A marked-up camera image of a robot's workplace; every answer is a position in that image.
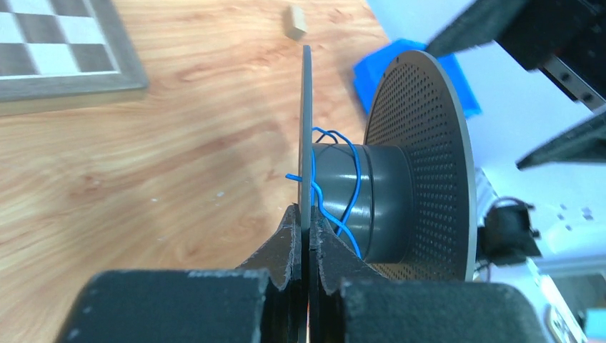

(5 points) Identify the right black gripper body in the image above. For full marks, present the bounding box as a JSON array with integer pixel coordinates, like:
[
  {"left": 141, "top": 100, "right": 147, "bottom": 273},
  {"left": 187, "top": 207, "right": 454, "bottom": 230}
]
[{"left": 497, "top": 1, "right": 605, "bottom": 110}]

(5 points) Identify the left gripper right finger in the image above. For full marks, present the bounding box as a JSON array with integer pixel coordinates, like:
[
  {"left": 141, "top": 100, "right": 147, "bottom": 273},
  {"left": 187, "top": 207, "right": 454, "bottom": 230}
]
[{"left": 309, "top": 209, "right": 547, "bottom": 342}]

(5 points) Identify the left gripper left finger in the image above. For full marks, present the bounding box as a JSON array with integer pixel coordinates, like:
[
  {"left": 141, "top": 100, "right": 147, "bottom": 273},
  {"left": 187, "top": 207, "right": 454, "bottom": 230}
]
[{"left": 56, "top": 204, "right": 302, "bottom": 342}]

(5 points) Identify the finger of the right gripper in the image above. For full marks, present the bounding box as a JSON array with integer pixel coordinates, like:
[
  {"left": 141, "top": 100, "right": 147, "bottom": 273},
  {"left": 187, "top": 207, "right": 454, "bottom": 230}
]
[
  {"left": 516, "top": 106, "right": 605, "bottom": 170},
  {"left": 424, "top": 0, "right": 528, "bottom": 57}
]

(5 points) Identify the thin blue wire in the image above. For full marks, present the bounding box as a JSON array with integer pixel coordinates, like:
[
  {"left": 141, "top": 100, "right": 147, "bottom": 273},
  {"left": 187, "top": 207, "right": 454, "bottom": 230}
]
[{"left": 284, "top": 126, "right": 364, "bottom": 260}]

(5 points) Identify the dark grey cable spool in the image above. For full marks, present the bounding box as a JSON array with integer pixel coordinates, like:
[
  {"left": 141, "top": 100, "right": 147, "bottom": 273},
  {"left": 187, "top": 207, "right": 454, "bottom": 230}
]
[{"left": 298, "top": 44, "right": 477, "bottom": 343}]

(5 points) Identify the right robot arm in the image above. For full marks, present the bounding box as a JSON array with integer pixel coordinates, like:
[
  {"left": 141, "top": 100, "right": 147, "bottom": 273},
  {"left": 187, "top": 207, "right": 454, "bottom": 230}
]
[{"left": 427, "top": 1, "right": 605, "bottom": 342}]

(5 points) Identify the blue plastic bin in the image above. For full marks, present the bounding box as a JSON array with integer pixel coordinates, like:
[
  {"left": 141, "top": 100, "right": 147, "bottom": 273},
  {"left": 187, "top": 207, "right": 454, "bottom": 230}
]
[{"left": 353, "top": 39, "right": 482, "bottom": 119}]

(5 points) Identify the small wooden block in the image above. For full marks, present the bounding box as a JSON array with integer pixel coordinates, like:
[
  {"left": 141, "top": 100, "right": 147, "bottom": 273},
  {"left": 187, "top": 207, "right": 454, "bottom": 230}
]
[{"left": 283, "top": 5, "right": 307, "bottom": 41}]

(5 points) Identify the wooden chessboard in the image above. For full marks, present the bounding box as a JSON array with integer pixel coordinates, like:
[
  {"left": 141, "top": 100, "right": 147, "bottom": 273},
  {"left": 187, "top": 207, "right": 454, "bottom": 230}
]
[{"left": 1, "top": 1, "right": 149, "bottom": 116}]

